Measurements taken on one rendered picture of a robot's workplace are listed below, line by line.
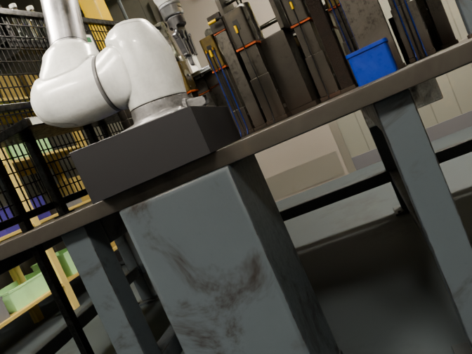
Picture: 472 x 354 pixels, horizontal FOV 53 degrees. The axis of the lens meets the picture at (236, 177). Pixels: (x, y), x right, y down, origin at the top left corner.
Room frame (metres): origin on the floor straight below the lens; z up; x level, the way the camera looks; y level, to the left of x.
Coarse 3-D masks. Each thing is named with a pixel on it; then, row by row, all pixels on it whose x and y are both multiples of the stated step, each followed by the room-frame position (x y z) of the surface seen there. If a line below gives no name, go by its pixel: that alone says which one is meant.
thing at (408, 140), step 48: (432, 96) 2.05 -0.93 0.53; (384, 144) 2.39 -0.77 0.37; (336, 192) 2.49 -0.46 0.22; (432, 192) 0.99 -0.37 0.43; (48, 240) 2.22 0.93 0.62; (96, 240) 1.24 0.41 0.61; (432, 240) 1.00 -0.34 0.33; (96, 288) 1.23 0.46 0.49; (144, 288) 2.83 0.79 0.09; (144, 336) 1.25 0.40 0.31
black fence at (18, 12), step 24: (0, 24) 1.90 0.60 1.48; (96, 24) 2.48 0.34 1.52; (0, 48) 1.85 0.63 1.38; (24, 48) 1.96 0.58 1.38; (0, 72) 1.81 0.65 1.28; (0, 96) 1.77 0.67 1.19; (0, 120) 1.72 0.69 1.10; (24, 144) 1.77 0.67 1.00; (0, 168) 1.62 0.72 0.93; (24, 168) 1.72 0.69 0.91; (72, 168) 1.93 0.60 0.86; (0, 192) 1.59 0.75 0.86; (0, 216) 1.56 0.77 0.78; (24, 216) 1.62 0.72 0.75; (48, 264) 1.63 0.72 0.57; (72, 312) 1.63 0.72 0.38; (72, 336) 1.62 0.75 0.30
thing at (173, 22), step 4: (176, 16) 1.92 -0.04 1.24; (180, 16) 1.93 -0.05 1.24; (168, 20) 1.93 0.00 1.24; (172, 20) 1.92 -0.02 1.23; (176, 20) 1.92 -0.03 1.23; (180, 20) 1.92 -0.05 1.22; (184, 20) 1.94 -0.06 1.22; (168, 24) 1.94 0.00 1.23; (172, 24) 1.92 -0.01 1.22; (176, 24) 1.92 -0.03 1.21; (180, 24) 1.93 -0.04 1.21; (184, 24) 1.95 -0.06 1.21; (172, 28) 1.94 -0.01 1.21; (176, 28) 1.92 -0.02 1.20; (180, 28) 1.94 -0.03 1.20; (184, 28) 1.97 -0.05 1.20; (180, 32) 1.92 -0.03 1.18
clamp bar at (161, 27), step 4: (156, 24) 1.80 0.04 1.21; (160, 24) 1.79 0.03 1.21; (164, 24) 1.83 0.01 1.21; (160, 28) 1.80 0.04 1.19; (164, 28) 1.80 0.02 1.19; (164, 32) 1.80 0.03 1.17; (168, 32) 1.81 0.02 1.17; (164, 36) 1.80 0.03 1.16; (168, 36) 1.80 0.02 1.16; (168, 40) 1.80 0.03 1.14; (172, 40) 1.82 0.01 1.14; (172, 44) 1.80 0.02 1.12; (172, 48) 1.81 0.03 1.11; (176, 48) 1.82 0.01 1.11; (176, 52) 1.81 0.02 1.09; (180, 60) 1.81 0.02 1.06
